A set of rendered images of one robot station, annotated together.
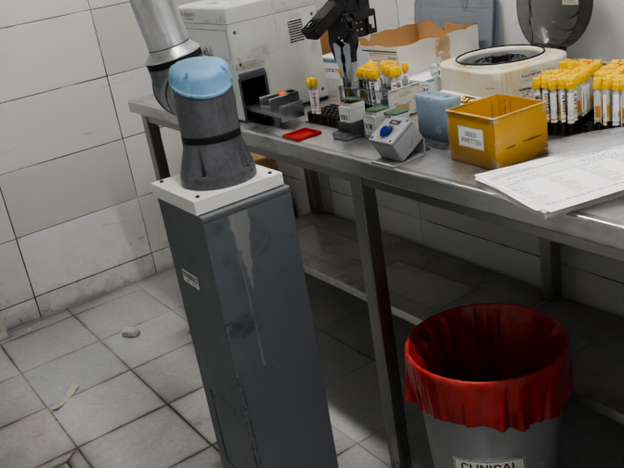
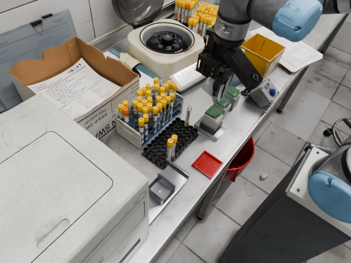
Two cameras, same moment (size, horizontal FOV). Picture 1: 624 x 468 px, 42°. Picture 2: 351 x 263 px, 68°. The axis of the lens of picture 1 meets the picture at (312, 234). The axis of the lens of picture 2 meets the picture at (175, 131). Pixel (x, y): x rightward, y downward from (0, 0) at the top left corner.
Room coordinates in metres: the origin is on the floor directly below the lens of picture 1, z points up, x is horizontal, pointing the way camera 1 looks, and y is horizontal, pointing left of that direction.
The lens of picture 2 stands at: (2.13, 0.30, 1.53)
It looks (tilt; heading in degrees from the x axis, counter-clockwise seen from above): 52 degrees down; 243
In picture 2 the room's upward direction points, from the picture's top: 8 degrees clockwise
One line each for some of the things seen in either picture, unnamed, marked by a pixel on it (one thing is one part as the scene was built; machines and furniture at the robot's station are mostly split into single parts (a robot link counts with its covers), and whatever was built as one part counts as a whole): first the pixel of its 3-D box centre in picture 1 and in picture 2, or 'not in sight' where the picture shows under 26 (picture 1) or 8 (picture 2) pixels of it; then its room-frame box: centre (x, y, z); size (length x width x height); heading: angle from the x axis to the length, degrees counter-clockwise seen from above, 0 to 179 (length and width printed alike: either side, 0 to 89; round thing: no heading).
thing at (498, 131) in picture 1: (497, 131); (258, 57); (1.46, -0.38, 0.93); 0.13 x 0.13 x 0.10; 27
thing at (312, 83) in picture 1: (337, 98); (172, 133); (1.92, -0.12, 0.93); 0.17 x 0.09 x 0.11; 32
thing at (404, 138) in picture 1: (403, 136); (259, 91); (1.56, -0.21, 0.92); 0.13 x 0.07 x 0.08; 121
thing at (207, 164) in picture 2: (302, 134); (207, 164); (1.85, -0.02, 0.88); 0.07 x 0.07 x 0.01; 31
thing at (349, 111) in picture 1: (352, 115); (212, 120); (1.78, -0.14, 0.92); 0.05 x 0.04 x 0.06; 121
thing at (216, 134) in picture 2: (354, 126); (210, 126); (1.78, -0.14, 0.89); 0.09 x 0.05 x 0.04; 121
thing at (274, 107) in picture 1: (270, 104); (153, 197); (2.03, 0.05, 0.92); 0.21 x 0.07 x 0.05; 31
